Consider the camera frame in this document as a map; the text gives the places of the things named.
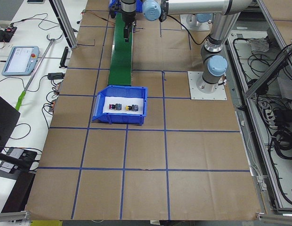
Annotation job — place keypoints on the green conveyor belt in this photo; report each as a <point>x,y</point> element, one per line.
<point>121,58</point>

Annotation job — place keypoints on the black bar tool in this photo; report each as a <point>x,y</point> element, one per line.
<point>63,58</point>

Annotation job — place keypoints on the white foam pad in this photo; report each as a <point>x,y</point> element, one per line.
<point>124,101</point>

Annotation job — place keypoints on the blue bin far end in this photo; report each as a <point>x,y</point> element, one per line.
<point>114,6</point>

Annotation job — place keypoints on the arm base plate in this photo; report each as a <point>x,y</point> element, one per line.
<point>196,22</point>

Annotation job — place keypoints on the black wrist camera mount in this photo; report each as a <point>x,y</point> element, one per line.
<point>113,16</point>

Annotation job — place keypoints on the aluminium frame post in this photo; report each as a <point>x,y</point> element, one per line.
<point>64,22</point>

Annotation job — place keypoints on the blue bin near arm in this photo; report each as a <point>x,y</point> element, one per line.
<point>119,91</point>

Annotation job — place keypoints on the yellow mushroom push button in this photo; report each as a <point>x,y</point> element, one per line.
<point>133,108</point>

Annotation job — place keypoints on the black power adapter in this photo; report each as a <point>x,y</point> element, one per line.
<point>55,76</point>

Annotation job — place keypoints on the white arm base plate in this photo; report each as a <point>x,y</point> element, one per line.
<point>200,90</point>

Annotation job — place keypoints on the reacher grabber tool green handle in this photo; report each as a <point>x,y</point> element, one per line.
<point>22,95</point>

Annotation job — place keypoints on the red mushroom push button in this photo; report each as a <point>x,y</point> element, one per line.
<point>117,107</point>

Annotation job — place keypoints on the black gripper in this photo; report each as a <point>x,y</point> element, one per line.
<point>127,17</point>

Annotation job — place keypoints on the blue teach pendant tablet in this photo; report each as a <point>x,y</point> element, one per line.
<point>21,61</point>

